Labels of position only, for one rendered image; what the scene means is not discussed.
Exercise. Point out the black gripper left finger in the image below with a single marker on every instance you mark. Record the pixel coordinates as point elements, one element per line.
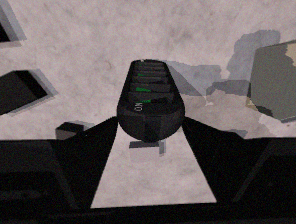
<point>77,162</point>

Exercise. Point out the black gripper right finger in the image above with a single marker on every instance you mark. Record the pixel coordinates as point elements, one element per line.
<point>228,162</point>

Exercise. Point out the dark grey switch controller unit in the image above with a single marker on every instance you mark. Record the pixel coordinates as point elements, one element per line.
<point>150,107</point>

